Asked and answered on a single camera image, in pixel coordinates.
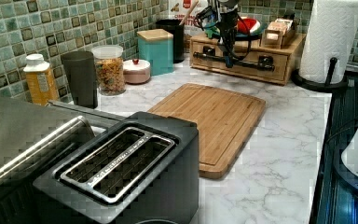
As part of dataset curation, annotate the plush watermelon slice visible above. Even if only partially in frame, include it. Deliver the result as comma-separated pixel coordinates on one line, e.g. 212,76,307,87
237,18,261,35

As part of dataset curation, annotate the clear cereal jar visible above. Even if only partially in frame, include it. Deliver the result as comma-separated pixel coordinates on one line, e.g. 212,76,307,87
91,45,125,95

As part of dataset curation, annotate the wooden drawer cabinet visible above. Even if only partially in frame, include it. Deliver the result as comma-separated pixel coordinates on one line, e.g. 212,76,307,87
190,34,305,76

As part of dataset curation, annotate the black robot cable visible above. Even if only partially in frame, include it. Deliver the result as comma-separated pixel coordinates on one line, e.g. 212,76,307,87
193,5,255,62

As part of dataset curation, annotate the wooden drawer with black handle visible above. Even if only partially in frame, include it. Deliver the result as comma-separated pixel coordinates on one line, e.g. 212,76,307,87
190,41,295,85

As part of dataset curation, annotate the wooden spoon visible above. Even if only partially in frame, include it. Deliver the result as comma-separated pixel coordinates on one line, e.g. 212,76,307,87
179,0,200,26

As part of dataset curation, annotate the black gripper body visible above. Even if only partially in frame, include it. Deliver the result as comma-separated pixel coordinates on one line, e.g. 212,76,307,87
209,0,239,68

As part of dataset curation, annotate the black paper towel holder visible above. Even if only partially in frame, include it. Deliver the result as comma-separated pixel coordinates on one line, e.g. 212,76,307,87
291,57,349,93

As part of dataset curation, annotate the oat bites cereal box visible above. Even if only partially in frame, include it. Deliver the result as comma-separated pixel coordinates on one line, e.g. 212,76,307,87
168,0,208,52

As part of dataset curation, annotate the black two-slot toaster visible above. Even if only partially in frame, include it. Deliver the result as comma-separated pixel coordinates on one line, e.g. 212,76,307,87
34,112,199,224

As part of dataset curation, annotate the stash tea bag box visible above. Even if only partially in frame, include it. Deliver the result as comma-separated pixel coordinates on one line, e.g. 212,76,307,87
267,19,294,40

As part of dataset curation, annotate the wooden tea bag holder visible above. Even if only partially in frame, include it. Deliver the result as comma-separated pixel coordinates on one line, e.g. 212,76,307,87
261,18,296,49

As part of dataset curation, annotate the paper towel roll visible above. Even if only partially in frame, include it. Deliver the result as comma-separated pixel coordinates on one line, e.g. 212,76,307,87
299,0,358,84

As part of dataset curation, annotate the orange juice bottle white cap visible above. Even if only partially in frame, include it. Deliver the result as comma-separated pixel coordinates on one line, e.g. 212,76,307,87
23,54,59,105

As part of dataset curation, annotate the pink bowl with lid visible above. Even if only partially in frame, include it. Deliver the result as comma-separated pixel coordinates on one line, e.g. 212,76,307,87
123,59,151,84

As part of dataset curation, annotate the stainless steel toaster oven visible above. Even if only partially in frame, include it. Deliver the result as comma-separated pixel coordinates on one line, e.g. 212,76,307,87
0,96,124,224

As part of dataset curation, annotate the black utensil pot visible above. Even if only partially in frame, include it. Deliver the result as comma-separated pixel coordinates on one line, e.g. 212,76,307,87
156,19,185,63

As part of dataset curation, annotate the bamboo cutting board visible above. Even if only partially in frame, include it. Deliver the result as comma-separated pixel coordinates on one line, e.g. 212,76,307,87
149,83,266,179

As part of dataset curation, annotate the teal canister with wooden lid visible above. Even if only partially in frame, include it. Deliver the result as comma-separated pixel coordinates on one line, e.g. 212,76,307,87
137,29,173,76

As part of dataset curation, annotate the dark grey tumbler cup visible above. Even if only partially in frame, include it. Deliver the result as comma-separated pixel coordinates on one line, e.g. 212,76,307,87
61,51,98,109

